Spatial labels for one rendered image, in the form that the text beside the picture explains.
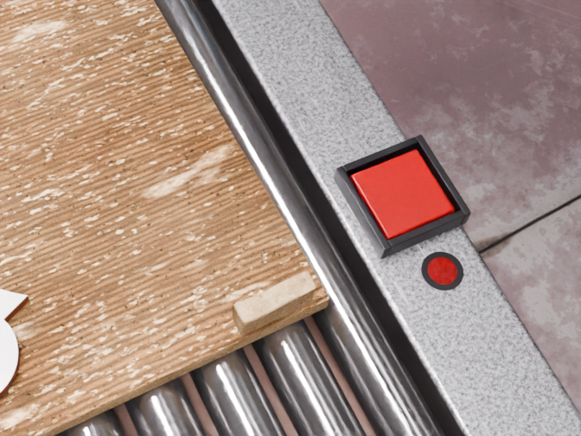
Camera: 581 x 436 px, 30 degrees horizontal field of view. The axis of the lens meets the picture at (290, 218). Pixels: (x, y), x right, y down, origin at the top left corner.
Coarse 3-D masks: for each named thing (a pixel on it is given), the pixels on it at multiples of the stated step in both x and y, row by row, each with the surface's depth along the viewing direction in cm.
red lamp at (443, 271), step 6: (438, 258) 81; (444, 258) 81; (432, 264) 81; (438, 264) 81; (444, 264) 81; (450, 264) 81; (432, 270) 80; (438, 270) 80; (444, 270) 80; (450, 270) 81; (456, 270) 81; (432, 276) 80; (438, 276) 80; (444, 276) 80; (450, 276) 80; (438, 282) 80; (444, 282) 80; (450, 282) 80
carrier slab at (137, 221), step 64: (0, 0) 86; (64, 0) 86; (128, 0) 87; (0, 64) 83; (64, 64) 83; (128, 64) 84; (0, 128) 80; (64, 128) 81; (128, 128) 81; (192, 128) 82; (0, 192) 78; (64, 192) 78; (128, 192) 79; (192, 192) 79; (256, 192) 80; (0, 256) 75; (64, 256) 76; (128, 256) 76; (192, 256) 77; (256, 256) 77; (64, 320) 74; (128, 320) 74; (192, 320) 74; (64, 384) 72; (128, 384) 72
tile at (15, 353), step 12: (0, 300) 73; (12, 300) 73; (24, 300) 73; (0, 312) 72; (12, 312) 73; (0, 324) 72; (0, 336) 72; (12, 336) 72; (0, 348) 71; (12, 348) 71; (0, 360) 71; (12, 360) 71; (0, 372) 70; (12, 372) 71; (0, 384) 70; (0, 396) 70
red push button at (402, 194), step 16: (400, 160) 83; (416, 160) 83; (352, 176) 82; (368, 176) 82; (384, 176) 82; (400, 176) 82; (416, 176) 82; (432, 176) 83; (368, 192) 81; (384, 192) 82; (400, 192) 82; (416, 192) 82; (432, 192) 82; (368, 208) 81; (384, 208) 81; (400, 208) 81; (416, 208) 81; (432, 208) 81; (448, 208) 81; (384, 224) 80; (400, 224) 80; (416, 224) 81
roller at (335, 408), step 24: (288, 336) 76; (312, 336) 78; (264, 360) 77; (288, 360) 76; (312, 360) 76; (288, 384) 75; (312, 384) 75; (336, 384) 76; (288, 408) 76; (312, 408) 74; (336, 408) 74; (312, 432) 74; (336, 432) 73; (360, 432) 74
